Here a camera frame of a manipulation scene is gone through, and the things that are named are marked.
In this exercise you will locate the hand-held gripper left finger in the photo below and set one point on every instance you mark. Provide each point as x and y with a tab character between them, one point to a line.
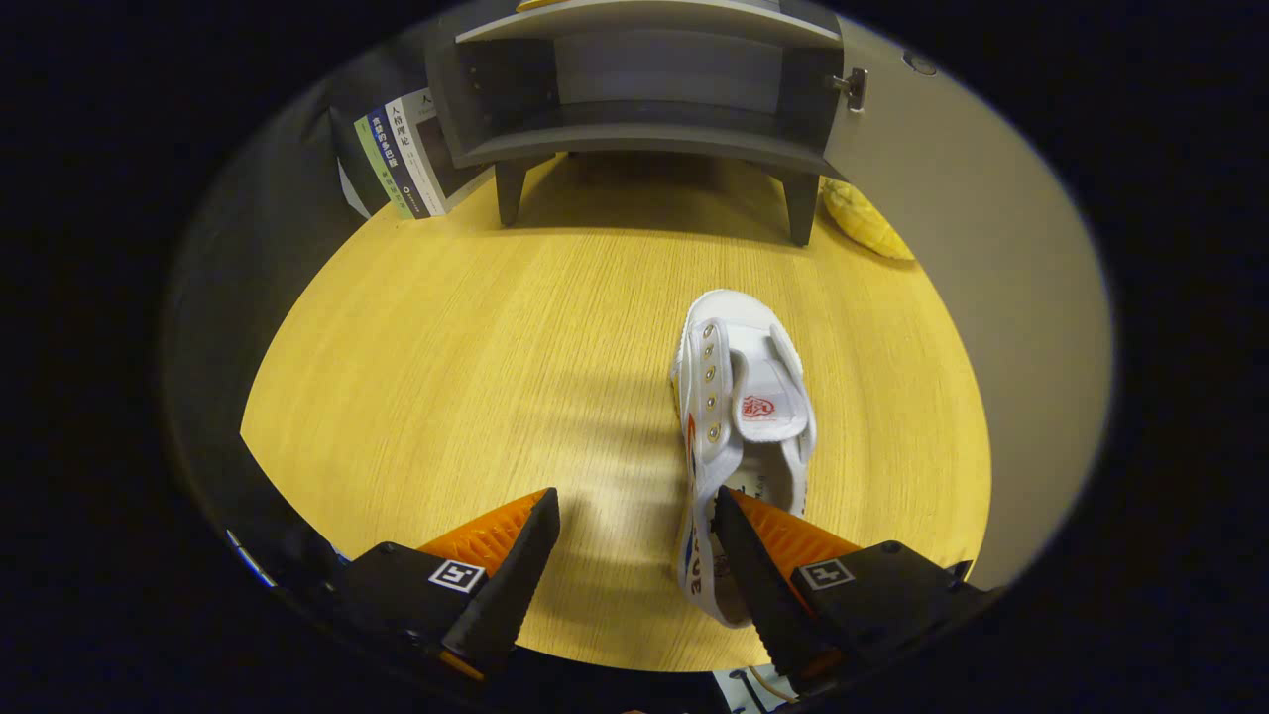
506	595

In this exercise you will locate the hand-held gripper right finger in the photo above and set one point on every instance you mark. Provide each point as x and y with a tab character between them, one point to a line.
763	595

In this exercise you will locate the beige shoe cabinet door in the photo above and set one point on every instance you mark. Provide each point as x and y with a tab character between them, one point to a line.
991	297

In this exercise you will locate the yellow ribbed object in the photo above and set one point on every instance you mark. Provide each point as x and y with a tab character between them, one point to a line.
867	223

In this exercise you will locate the white spine book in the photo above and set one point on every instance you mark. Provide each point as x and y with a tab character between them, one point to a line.
421	149

